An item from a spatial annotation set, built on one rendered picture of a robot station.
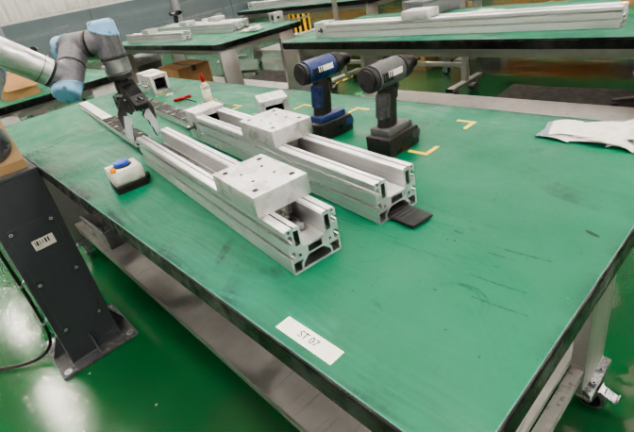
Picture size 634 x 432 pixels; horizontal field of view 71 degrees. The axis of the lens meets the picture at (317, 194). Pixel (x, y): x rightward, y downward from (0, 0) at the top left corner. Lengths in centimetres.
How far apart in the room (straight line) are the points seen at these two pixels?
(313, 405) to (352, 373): 70
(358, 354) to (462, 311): 15
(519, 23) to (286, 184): 177
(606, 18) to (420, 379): 187
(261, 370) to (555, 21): 183
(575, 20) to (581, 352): 142
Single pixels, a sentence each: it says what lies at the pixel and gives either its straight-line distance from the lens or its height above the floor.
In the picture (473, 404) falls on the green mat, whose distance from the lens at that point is 55.
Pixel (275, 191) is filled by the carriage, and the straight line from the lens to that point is 75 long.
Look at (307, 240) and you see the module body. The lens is 73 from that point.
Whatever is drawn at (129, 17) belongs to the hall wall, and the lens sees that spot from 1317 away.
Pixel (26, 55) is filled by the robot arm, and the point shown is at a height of 114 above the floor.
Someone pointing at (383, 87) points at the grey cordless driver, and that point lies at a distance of 104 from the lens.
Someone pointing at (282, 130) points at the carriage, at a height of 90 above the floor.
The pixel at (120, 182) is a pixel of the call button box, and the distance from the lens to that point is 125.
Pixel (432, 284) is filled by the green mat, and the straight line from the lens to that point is 69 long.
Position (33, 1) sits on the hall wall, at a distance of 1257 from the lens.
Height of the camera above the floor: 122
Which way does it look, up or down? 27 degrees down
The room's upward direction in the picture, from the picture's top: 11 degrees counter-clockwise
